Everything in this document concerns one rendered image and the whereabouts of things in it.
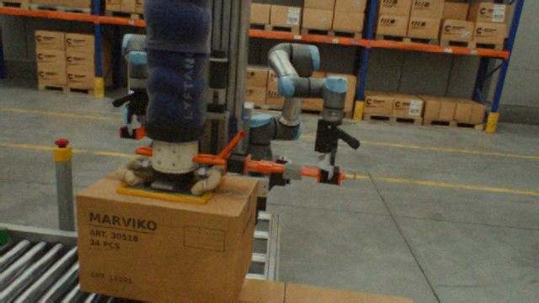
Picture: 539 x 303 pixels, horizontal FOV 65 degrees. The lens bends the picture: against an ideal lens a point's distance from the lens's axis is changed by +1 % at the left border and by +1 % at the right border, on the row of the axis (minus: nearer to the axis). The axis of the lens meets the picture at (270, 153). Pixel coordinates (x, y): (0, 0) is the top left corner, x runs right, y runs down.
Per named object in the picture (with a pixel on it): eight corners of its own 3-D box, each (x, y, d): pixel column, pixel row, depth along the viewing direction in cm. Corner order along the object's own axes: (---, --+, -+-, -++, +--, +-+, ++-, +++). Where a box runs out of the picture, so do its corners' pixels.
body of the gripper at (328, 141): (314, 148, 158) (318, 116, 155) (337, 151, 157) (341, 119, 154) (313, 153, 151) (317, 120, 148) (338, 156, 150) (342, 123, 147)
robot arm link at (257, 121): (246, 136, 222) (248, 112, 219) (271, 137, 225) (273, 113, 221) (249, 143, 211) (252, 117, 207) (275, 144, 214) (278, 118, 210)
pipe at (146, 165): (118, 182, 156) (117, 167, 154) (146, 163, 180) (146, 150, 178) (206, 194, 152) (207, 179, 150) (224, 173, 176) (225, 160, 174)
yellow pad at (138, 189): (115, 193, 155) (114, 180, 154) (128, 184, 165) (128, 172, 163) (205, 205, 151) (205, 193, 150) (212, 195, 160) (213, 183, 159)
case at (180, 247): (79, 290, 162) (75, 194, 151) (128, 241, 200) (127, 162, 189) (232, 316, 155) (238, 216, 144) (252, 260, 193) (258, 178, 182)
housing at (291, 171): (282, 178, 156) (283, 167, 154) (284, 172, 162) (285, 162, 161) (301, 181, 155) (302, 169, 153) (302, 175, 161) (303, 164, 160)
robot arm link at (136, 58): (146, 51, 186) (147, 53, 178) (146, 77, 189) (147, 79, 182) (128, 50, 184) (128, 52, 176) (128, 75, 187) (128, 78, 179)
